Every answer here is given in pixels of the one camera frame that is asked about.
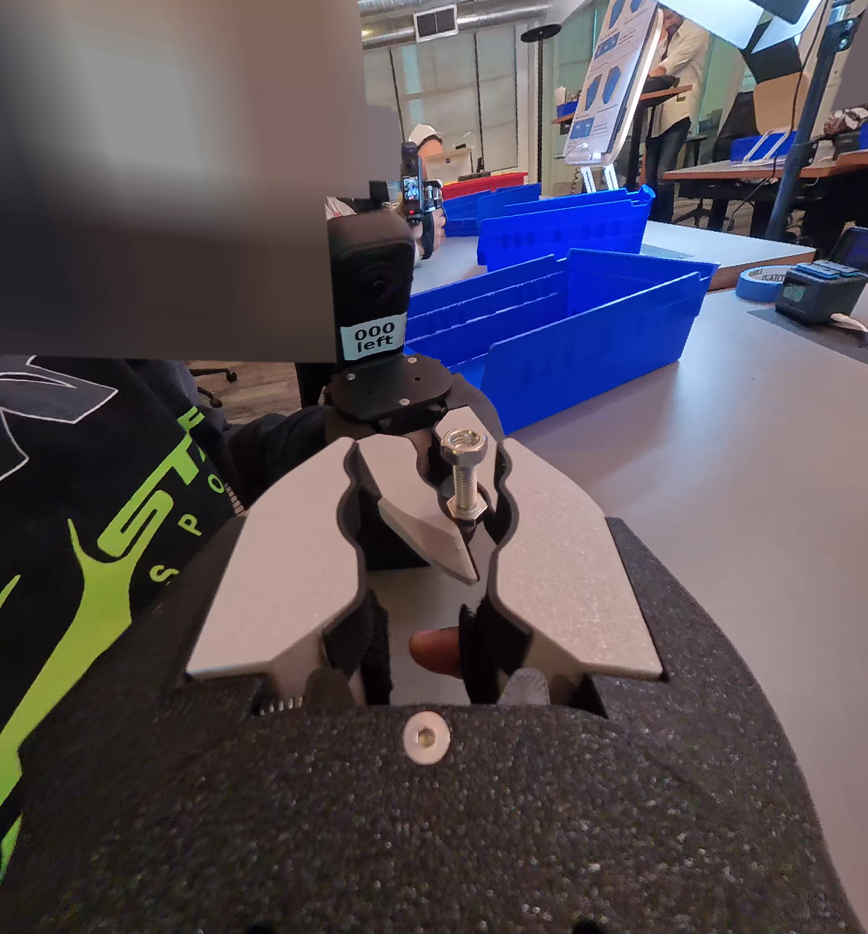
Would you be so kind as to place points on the instruction poster on tan board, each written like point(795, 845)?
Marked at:
point(609, 73)

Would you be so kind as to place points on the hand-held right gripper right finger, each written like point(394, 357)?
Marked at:
point(579, 576)

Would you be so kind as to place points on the person's right hand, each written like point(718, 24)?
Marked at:
point(437, 653)

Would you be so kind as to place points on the black floor lamp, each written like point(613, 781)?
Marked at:
point(541, 32)

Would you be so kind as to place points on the steel hex bolt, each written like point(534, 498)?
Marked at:
point(465, 485)

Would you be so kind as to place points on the wood-topped office desk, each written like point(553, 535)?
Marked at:
point(733, 171)

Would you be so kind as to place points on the red plastic bin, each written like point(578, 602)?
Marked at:
point(492, 182)

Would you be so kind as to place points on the black battery charger case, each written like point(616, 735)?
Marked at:
point(813, 299)

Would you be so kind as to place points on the cardboard box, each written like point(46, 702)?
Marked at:
point(769, 102)

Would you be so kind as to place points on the steel hex nut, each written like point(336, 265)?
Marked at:
point(463, 458)

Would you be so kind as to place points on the blue masking tape roll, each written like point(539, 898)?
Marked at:
point(747, 288)

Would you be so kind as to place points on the person's left forearm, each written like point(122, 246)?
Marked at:
point(280, 445)

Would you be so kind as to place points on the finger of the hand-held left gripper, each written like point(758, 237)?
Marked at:
point(412, 503)

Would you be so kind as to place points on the black tripod pole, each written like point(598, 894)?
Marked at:
point(790, 190)

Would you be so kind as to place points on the white poster stand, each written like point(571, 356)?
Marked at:
point(587, 179)

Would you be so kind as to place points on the black hand-held camera rig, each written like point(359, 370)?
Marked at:
point(410, 190)

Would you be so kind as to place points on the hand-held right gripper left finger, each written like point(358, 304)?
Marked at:
point(280, 576)

